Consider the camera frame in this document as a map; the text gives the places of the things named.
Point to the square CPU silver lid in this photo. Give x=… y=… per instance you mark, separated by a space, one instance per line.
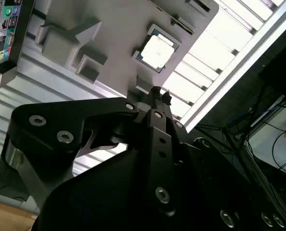
x=157 y=51

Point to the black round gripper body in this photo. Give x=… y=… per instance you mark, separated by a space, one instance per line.
x=109 y=192

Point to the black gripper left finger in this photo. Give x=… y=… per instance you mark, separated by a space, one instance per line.
x=61 y=125

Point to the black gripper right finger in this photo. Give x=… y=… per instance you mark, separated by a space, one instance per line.
x=181 y=144

